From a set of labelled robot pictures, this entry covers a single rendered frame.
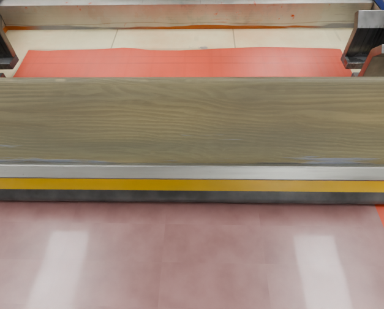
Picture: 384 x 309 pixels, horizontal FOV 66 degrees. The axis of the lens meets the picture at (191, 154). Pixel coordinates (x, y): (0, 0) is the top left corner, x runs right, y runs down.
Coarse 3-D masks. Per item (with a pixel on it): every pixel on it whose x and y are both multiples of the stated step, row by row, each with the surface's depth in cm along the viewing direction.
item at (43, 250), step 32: (32, 64) 38; (64, 64) 38; (96, 64) 37; (128, 64) 37; (160, 64) 37; (0, 224) 24; (32, 224) 24; (64, 224) 24; (96, 224) 24; (128, 224) 24; (160, 224) 24; (0, 256) 22; (32, 256) 22; (64, 256) 22; (96, 256) 22; (128, 256) 22; (160, 256) 22; (0, 288) 21; (32, 288) 21; (64, 288) 21; (96, 288) 21; (128, 288) 21
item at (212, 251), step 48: (240, 48) 39; (288, 48) 39; (192, 240) 23; (240, 240) 23; (288, 240) 23; (336, 240) 22; (192, 288) 21; (240, 288) 20; (288, 288) 20; (336, 288) 20
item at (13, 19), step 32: (0, 0) 42; (32, 0) 41; (64, 0) 41; (96, 0) 41; (128, 0) 41; (160, 0) 41; (192, 0) 40; (224, 0) 40; (256, 0) 40; (288, 0) 40; (320, 0) 40; (352, 0) 39
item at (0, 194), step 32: (0, 192) 25; (32, 192) 24; (64, 192) 24; (96, 192) 24; (128, 192) 24; (160, 192) 24; (192, 192) 24; (224, 192) 24; (256, 192) 24; (288, 192) 24; (320, 192) 24; (352, 192) 24
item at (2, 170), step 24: (0, 168) 22; (24, 168) 22; (48, 168) 22; (72, 168) 22; (96, 168) 22; (120, 168) 22; (144, 168) 22; (168, 168) 22; (192, 168) 21; (216, 168) 21; (240, 168) 21; (264, 168) 21; (288, 168) 21; (312, 168) 21; (336, 168) 21; (360, 168) 21
